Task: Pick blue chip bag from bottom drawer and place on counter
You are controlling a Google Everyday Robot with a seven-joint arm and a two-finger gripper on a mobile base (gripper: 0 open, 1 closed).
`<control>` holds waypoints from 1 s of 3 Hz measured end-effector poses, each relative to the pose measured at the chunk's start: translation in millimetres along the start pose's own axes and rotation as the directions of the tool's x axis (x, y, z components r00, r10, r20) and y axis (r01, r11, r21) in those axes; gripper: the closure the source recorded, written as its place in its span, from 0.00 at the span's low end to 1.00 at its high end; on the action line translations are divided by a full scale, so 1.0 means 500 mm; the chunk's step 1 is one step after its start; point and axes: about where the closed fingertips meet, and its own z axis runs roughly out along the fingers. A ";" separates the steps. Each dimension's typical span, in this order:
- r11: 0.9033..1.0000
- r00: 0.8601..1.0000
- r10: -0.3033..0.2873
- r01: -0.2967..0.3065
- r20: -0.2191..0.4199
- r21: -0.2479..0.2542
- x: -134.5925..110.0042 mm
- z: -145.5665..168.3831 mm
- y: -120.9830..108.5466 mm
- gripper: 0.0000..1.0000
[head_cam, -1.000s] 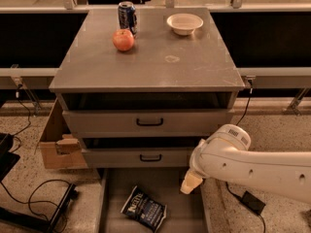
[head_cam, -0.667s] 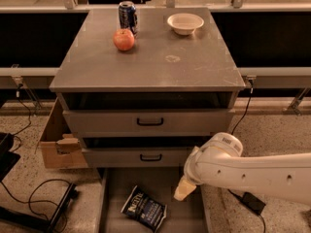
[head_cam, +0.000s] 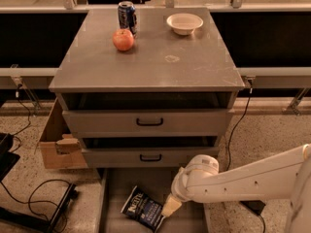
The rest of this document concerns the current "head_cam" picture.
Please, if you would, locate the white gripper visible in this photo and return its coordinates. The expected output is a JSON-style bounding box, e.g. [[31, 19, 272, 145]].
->
[[161, 167, 193, 217]]

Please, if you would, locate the blue chip bag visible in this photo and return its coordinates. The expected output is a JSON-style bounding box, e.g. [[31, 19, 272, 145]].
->
[[121, 186, 165, 233]]

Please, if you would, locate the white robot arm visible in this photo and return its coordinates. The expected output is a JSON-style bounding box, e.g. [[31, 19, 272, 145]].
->
[[162, 144, 311, 233]]

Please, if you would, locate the grey middle drawer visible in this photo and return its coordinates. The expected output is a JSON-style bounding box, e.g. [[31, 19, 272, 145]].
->
[[82, 147, 219, 168]]

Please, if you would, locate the grey drawer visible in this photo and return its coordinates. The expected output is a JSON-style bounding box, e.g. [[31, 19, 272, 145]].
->
[[95, 167, 211, 233], [82, 147, 219, 168], [62, 109, 233, 138]]

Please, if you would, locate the grey bottom drawer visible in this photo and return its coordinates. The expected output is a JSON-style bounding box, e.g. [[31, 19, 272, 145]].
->
[[95, 167, 211, 233]]

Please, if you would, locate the grey top drawer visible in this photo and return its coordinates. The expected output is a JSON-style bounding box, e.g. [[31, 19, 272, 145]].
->
[[62, 109, 233, 138]]

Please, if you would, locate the grey drawer cabinet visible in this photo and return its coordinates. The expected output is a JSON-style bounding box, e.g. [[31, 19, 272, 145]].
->
[[49, 7, 246, 170]]

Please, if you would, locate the black power adapter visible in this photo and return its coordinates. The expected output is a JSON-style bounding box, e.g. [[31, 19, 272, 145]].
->
[[240, 200, 265, 216]]

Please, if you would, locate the brown cardboard box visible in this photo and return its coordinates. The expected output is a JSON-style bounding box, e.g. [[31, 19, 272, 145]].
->
[[39, 101, 87, 169]]

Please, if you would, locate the black stand base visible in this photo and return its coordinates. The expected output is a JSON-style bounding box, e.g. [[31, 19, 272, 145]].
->
[[0, 183, 78, 233]]

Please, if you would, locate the red apple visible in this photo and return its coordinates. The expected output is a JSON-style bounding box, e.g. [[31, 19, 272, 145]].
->
[[113, 29, 134, 51]]

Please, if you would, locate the white bowl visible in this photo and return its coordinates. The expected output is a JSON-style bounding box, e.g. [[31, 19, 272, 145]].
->
[[166, 13, 203, 36]]

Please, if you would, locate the blue soda can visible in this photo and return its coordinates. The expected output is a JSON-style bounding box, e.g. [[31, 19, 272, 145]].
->
[[118, 1, 137, 36]]

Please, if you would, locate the black floor cable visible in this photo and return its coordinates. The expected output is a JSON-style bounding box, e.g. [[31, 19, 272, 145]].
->
[[0, 178, 72, 233]]

